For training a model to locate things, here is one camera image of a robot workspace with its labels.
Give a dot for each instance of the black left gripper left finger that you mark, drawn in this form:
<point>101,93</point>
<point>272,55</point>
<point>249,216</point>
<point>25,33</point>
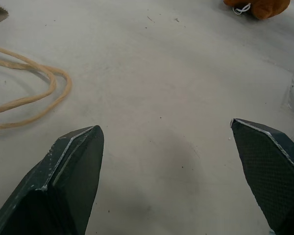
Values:
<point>63,186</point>

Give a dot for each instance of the orange plush toy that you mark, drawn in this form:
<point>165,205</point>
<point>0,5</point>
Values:
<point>262,6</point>

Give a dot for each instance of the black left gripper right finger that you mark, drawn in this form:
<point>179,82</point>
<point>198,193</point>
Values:
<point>267,171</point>

